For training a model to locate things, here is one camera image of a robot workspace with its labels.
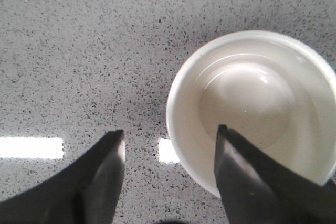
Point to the white smiley mug black handle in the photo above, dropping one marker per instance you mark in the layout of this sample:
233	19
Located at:
274	90

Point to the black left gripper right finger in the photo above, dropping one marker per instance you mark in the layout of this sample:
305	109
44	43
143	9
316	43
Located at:
255	188

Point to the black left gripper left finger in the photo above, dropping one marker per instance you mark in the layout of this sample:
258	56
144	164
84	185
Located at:
87	191

